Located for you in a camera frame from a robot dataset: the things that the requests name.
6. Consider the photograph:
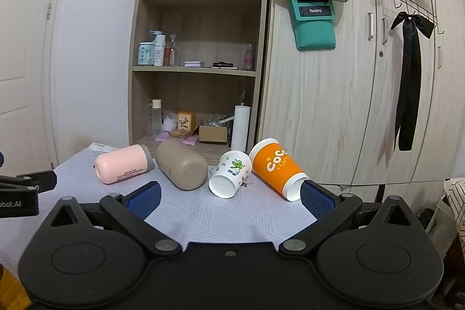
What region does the white paper sheet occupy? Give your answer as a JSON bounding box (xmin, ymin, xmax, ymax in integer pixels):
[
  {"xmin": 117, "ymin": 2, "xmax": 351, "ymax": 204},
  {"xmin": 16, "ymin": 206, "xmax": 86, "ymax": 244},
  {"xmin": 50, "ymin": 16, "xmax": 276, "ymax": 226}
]
[{"xmin": 89, "ymin": 142, "xmax": 121, "ymax": 154}]

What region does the open cardboard box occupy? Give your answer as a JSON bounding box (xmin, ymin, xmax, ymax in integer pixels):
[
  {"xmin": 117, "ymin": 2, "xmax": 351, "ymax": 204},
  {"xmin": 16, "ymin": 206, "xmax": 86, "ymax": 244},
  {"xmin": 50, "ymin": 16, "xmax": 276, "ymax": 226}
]
[{"xmin": 198, "ymin": 124, "xmax": 229, "ymax": 144}]

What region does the clear bottle with cream cap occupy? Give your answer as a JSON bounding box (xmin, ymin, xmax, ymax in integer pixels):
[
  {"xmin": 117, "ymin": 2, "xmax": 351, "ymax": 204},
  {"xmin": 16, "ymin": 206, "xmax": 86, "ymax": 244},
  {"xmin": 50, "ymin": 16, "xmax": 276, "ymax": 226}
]
[{"xmin": 151, "ymin": 98, "xmax": 163, "ymax": 137}]

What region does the pink cup with grey lid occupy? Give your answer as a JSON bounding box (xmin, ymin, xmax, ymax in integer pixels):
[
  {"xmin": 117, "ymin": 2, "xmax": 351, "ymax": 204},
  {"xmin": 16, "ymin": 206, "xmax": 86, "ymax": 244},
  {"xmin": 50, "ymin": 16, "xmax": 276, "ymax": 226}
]
[{"xmin": 94, "ymin": 144, "xmax": 156, "ymax": 185}]

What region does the taupe brown cup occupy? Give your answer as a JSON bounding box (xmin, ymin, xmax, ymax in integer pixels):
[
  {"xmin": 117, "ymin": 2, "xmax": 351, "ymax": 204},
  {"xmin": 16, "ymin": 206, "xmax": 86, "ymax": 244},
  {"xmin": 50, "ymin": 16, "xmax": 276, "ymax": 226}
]
[{"xmin": 156, "ymin": 140, "xmax": 209, "ymax": 191}]

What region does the white printed paper cup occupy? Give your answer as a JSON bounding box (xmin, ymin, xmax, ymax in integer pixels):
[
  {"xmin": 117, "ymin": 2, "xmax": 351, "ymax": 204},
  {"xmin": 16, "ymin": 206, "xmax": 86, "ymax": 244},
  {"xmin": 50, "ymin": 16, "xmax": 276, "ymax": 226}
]
[{"xmin": 208, "ymin": 150, "xmax": 253, "ymax": 199}]

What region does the white paper towel roll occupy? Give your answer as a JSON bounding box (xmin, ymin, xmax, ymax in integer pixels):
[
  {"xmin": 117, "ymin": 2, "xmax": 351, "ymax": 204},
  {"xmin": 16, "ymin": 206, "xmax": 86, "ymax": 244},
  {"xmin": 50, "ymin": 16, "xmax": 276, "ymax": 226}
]
[{"xmin": 230, "ymin": 105, "xmax": 251, "ymax": 152}]

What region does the black ribbon bow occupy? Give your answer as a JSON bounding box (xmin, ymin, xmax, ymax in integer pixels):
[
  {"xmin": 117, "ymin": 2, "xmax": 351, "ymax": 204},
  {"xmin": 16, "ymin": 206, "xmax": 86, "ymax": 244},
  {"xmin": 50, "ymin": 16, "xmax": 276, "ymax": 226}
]
[{"xmin": 390, "ymin": 10, "xmax": 436, "ymax": 152}]

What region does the teal fabric pouch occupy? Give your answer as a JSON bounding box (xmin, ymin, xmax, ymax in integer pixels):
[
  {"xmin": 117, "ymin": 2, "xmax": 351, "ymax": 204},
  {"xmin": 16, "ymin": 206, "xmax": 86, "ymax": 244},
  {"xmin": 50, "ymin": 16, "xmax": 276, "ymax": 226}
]
[{"xmin": 288, "ymin": 0, "xmax": 337, "ymax": 52}]

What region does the white patterned box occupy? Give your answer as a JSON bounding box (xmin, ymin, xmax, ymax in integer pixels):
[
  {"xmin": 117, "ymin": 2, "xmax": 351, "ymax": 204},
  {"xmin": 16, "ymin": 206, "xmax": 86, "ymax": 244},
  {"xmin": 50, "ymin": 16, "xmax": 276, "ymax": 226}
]
[{"xmin": 441, "ymin": 178, "xmax": 465, "ymax": 250}]

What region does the orange paper cup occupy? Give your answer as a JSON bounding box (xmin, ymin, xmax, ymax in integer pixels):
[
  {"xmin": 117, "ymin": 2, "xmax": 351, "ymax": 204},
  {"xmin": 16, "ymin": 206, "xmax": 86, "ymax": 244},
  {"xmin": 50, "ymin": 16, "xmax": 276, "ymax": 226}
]
[{"xmin": 249, "ymin": 138, "xmax": 310, "ymax": 202}]

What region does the white pump bottle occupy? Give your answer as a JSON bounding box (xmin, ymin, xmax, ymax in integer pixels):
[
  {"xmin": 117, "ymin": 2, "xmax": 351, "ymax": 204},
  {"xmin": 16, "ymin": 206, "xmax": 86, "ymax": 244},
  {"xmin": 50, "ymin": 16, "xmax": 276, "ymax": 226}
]
[{"xmin": 149, "ymin": 30, "xmax": 166, "ymax": 67}]

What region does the teal and white jar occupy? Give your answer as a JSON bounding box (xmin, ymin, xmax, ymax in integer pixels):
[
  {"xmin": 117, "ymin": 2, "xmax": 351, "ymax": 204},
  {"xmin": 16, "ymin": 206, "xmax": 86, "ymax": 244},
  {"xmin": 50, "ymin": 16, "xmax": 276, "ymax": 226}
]
[{"xmin": 137, "ymin": 42, "xmax": 154, "ymax": 67}]

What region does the orange flower printed box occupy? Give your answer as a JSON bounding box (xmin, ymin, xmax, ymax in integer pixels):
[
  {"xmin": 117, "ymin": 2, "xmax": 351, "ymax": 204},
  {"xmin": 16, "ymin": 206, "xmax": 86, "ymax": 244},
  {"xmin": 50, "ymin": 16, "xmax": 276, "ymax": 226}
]
[{"xmin": 177, "ymin": 110, "xmax": 197, "ymax": 132}]

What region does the wooden shelf unit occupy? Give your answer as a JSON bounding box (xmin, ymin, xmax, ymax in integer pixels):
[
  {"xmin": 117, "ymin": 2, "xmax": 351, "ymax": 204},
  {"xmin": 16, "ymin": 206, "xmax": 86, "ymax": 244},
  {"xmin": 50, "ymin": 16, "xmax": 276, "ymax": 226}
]
[{"xmin": 127, "ymin": 0, "xmax": 271, "ymax": 152}]

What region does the white textured table cloth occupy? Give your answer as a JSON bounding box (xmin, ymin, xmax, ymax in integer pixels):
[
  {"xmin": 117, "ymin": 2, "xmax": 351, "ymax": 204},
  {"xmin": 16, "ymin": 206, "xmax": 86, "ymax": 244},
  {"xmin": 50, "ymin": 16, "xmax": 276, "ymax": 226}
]
[{"xmin": 0, "ymin": 142, "xmax": 321, "ymax": 261}]

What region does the yellow brown object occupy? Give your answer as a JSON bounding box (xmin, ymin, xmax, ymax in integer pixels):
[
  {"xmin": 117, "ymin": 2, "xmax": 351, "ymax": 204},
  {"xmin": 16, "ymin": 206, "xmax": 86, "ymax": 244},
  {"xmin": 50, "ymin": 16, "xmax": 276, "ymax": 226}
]
[{"xmin": 0, "ymin": 262, "xmax": 32, "ymax": 310}]

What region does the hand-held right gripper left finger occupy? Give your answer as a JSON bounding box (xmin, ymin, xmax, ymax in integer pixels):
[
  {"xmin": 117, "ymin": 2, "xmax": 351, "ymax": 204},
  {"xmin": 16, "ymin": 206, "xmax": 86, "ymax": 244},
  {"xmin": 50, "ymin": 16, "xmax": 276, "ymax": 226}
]
[{"xmin": 47, "ymin": 181, "xmax": 183, "ymax": 258}]

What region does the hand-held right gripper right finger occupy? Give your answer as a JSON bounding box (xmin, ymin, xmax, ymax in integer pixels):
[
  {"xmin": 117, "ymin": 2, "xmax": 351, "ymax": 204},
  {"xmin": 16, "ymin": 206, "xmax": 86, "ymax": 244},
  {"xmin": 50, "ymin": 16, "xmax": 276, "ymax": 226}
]
[{"xmin": 279, "ymin": 180, "xmax": 415, "ymax": 258}]

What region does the wooden wardrobe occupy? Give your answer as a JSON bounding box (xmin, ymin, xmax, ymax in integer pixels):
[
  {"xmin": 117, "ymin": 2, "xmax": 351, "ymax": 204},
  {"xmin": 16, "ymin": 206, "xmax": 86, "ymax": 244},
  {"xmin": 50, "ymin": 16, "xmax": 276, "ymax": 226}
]
[{"xmin": 256, "ymin": 0, "xmax": 465, "ymax": 189}]

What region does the white panel door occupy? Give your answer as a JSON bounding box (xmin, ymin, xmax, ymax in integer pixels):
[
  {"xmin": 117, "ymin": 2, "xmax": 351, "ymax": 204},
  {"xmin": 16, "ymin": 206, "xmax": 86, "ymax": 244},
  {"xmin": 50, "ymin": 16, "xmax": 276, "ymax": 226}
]
[{"xmin": 0, "ymin": 0, "xmax": 74, "ymax": 183}]

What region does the clear pink bottle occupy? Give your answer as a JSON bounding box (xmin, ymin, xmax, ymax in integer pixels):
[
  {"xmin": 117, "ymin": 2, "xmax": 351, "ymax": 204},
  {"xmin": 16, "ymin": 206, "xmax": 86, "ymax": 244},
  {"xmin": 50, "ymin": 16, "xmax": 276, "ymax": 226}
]
[{"xmin": 242, "ymin": 44, "xmax": 256, "ymax": 71}]

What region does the clear amber liquid bottle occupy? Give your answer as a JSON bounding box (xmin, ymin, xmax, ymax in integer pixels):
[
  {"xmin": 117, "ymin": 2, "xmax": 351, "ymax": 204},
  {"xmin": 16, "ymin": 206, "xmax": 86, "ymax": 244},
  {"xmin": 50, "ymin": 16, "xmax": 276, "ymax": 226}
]
[{"xmin": 164, "ymin": 34, "xmax": 179, "ymax": 67}]

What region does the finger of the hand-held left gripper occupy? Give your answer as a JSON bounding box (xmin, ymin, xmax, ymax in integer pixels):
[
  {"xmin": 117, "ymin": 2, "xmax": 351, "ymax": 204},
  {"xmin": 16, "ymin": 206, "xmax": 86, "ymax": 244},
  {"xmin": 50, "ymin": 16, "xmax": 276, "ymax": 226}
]
[{"xmin": 16, "ymin": 170, "xmax": 58, "ymax": 193}]

